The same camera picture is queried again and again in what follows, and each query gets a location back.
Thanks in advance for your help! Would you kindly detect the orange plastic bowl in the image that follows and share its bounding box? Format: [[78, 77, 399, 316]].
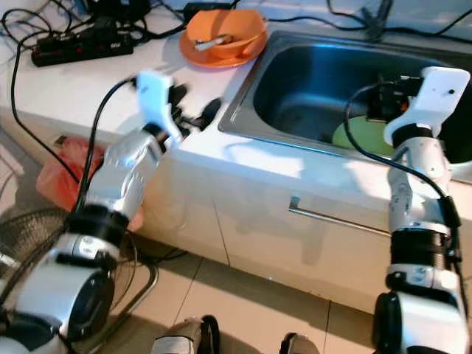
[[186, 9, 268, 60]]

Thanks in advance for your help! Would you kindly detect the white kitchen cabinet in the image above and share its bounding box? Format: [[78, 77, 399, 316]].
[[0, 111, 472, 318]]

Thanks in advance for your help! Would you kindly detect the green plate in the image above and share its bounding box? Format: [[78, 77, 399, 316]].
[[332, 116, 395, 157]]

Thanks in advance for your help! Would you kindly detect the stainless steel sink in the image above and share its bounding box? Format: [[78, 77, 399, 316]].
[[218, 31, 472, 185]]

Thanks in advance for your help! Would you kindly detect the dark metal faucet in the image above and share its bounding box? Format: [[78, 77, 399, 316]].
[[361, 0, 395, 41]]

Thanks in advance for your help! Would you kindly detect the black power strip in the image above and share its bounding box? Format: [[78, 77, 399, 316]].
[[32, 33, 135, 67]]

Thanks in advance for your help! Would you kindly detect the red plastic bag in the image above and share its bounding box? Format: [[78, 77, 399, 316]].
[[37, 136, 145, 229]]

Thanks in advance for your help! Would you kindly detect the black floor fan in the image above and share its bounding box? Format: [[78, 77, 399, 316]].
[[0, 206, 159, 354]]

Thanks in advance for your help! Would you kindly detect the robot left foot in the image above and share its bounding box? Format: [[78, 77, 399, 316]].
[[151, 315, 222, 354]]

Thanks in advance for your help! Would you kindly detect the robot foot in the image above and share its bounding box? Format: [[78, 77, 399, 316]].
[[279, 333, 322, 354], [151, 315, 222, 354]]

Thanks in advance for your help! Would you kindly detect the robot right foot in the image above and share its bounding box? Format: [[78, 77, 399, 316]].
[[279, 333, 322, 354]]

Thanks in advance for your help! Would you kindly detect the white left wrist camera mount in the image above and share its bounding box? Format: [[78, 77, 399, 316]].
[[136, 70, 185, 145]]

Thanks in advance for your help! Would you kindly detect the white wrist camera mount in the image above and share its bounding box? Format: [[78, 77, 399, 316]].
[[383, 66, 471, 145], [136, 70, 185, 145]]

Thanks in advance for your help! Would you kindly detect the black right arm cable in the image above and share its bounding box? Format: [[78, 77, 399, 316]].
[[343, 81, 462, 244]]

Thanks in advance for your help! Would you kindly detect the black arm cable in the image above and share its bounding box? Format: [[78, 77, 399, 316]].
[[0, 77, 141, 310], [343, 81, 462, 244]]

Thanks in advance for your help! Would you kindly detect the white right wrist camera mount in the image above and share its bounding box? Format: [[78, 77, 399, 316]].
[[383, 66, 471, 145]]

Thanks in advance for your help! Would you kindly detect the black power strip cord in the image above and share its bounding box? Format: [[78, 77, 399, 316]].
[[10, 37, 80, 185]]

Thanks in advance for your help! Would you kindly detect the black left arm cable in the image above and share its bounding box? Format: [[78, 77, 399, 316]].
[[0, 77, 141, 310]]

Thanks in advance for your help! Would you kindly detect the long black counter cable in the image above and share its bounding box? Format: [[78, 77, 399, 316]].
[[225, 11, 472, 38]]

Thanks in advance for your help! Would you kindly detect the long metal drawer handle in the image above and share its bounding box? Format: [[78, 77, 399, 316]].
[[288, 195, 395, 238]]

